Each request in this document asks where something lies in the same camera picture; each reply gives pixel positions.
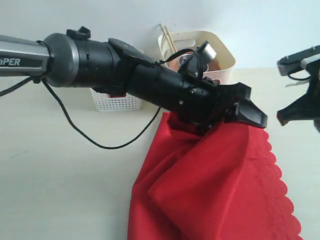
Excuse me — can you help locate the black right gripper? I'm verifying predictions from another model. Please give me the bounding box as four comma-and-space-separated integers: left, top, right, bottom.
276, 67, 320, 126

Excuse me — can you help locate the white perforated plastic basket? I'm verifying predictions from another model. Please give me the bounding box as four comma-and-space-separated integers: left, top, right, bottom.
89, 49, 145, 113

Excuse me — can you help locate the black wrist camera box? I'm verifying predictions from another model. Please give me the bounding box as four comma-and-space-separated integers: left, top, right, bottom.
276, 45, 320, 76

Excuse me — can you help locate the red table cloth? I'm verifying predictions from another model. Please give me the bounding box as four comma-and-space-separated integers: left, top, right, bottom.
127, 113, 302, 240

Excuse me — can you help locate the cream plastic bin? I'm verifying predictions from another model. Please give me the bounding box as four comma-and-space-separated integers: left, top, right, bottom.
170, 30, 236, 85

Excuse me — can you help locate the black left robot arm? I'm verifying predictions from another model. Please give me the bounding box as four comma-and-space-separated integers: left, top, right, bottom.
0, 27, 268, 131

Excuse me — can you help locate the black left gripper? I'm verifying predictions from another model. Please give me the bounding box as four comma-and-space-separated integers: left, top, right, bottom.
196, 82, 268, 134

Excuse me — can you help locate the red sausage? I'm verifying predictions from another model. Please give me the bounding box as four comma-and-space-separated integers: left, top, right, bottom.
106, 94, 126, 98

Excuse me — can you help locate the wooden chopstick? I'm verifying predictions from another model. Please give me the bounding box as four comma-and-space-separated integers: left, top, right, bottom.
159, 23, 168, 43
163, 26, 177, 54

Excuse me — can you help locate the brown wooden plate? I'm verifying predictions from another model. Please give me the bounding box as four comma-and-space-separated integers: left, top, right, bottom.
167, 57, 221, 72

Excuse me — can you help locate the stainless steel cup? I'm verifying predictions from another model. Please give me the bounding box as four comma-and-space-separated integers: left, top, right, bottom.
178, 53, 193, 67

